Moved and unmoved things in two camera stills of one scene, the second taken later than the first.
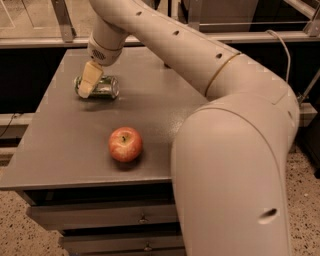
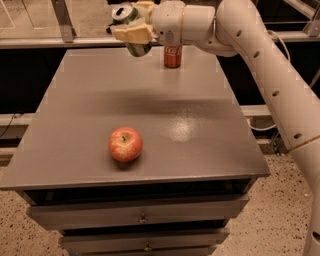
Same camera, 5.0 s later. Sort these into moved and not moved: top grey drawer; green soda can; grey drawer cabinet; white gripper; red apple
Moved: white gripper; green soda can
Not moved: grey drawer cabinet; red apple; top grey drawer
